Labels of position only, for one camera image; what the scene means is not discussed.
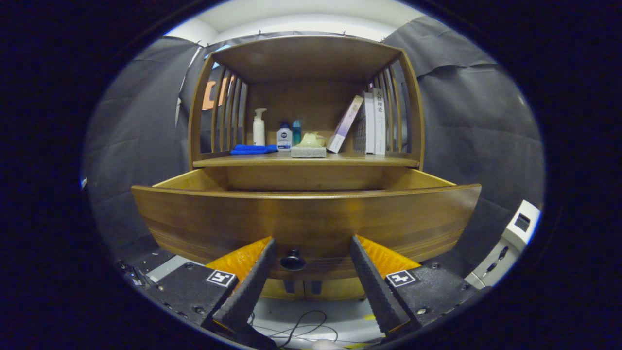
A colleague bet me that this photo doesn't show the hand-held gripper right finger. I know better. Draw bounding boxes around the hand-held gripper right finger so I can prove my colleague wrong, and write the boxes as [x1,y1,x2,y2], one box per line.
[349,235,489,337]

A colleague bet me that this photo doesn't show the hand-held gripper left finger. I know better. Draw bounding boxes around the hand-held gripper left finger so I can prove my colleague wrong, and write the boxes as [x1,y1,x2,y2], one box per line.
[135,237,278,341]

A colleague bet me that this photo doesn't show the black drawer knob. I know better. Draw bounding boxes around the black drawer knob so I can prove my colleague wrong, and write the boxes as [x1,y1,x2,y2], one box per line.
[279,249,307,271]

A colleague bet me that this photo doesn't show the wooden drawer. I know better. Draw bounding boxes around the wooden drawer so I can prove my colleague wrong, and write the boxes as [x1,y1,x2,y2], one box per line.
[131,167,483,281]

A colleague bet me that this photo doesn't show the wooden cabinet door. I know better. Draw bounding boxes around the wooden cabinet door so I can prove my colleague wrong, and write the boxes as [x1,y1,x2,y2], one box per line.
[305,280,365,301]
[262,280,306,299]

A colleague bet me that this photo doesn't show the wooden countertop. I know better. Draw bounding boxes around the wooden countertop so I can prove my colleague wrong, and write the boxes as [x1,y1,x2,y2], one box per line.
[193,151,420,169]

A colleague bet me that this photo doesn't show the wooden cabinet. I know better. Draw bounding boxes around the wooden cabinet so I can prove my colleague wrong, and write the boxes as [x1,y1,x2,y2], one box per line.
[131,34,483,301]

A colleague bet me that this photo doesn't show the blue cloth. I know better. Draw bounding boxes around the blue cloth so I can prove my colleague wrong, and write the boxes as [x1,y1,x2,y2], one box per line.
[229,144,278,156]

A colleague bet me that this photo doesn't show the white appliance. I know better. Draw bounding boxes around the white appliance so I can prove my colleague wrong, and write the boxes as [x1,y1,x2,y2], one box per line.
[464,199,541,288]

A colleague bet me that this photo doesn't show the white blue-capped lotion bottle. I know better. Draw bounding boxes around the white blue-capped lotion bottle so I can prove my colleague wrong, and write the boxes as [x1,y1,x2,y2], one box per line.
[276,122,293,152]

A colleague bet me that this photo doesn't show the dark patterned cover book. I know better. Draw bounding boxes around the dark patterned cover book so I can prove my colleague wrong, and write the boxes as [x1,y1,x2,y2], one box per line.
[353,92,376,155]

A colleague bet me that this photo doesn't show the white pump bottle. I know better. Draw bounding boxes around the white pump bottle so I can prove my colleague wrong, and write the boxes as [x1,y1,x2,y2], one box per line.
[253,108,267,146]

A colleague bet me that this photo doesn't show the purple white book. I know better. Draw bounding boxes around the purple white book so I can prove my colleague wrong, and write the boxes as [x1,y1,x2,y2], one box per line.
[327,95,364,154]

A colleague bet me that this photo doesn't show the black cable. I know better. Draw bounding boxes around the black cable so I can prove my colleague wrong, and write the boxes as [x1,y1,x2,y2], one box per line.
[247,310,339,349]

